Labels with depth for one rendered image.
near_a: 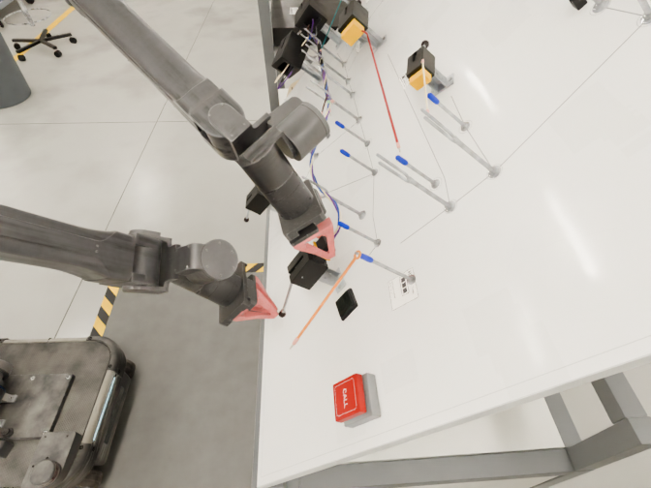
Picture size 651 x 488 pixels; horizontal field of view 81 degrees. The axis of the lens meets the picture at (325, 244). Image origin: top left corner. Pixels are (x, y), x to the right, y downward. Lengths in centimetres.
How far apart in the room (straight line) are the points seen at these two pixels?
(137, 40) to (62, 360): 138
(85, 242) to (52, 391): 126
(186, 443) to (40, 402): 53
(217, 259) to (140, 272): 10
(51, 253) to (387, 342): 42
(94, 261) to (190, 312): 149
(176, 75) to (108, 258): 26
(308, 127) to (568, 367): 39
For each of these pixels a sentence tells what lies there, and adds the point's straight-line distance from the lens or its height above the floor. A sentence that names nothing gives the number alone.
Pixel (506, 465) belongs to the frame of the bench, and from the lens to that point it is 91.
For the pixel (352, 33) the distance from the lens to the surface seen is 96.
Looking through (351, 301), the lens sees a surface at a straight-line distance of 62.
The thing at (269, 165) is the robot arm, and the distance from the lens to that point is 51.
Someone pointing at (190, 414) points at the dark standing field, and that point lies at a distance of 178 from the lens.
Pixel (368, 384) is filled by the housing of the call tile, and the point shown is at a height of 112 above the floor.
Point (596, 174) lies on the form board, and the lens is 48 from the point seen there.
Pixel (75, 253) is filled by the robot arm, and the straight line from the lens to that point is 51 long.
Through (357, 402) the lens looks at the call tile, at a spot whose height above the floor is 113.
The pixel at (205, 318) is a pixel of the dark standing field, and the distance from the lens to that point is 196.
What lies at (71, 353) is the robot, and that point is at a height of 24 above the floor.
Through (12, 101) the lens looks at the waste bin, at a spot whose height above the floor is 4.
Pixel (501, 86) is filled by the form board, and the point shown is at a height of 136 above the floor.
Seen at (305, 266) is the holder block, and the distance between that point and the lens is 62.
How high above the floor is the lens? 163
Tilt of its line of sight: 49 degrees down
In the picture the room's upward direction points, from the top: straight up
